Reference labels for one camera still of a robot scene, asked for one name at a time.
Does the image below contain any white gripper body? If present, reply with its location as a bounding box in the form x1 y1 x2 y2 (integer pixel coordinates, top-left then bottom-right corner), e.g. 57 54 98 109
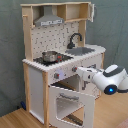
76 67 103 82

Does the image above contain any white oven door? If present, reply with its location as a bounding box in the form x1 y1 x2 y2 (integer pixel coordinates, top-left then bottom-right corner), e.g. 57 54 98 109
49 86 95 128

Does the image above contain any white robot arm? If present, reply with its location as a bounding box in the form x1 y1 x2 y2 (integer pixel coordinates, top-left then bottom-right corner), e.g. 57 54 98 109
76 65 128 95

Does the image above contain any wooden toy kitchen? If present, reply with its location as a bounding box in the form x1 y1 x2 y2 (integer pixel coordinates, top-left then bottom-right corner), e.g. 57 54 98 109
22 2 105 128

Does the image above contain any right red stove knob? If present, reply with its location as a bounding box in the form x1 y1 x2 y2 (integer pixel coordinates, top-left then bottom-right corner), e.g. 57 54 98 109
71 66 78 73

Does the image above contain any red stove knob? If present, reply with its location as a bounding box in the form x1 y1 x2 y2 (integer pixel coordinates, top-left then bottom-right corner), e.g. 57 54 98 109
71 66 78 73
54 73 60 79

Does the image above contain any white dishwasher door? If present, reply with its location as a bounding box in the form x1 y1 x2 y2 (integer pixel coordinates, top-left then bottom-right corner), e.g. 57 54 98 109
79 59 103 100

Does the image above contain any grey toy sink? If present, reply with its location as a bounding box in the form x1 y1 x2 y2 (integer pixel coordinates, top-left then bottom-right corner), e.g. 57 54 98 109
66 47 94 56

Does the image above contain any black stovetop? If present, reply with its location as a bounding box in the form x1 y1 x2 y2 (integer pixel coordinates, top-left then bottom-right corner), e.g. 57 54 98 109
34 53 71 66

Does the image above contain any left red stove knob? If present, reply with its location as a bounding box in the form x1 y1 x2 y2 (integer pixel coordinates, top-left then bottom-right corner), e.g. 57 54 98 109
54 73 60 79

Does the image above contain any black toy faucet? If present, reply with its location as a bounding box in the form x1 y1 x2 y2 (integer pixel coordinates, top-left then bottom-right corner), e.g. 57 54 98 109
67 33 82 49

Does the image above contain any silver toy pot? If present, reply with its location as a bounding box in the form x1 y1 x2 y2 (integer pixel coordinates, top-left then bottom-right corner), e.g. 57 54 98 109
42 51 57 62

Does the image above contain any grey range hood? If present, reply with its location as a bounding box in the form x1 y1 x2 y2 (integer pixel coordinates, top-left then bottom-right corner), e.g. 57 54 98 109
35 5 64 27

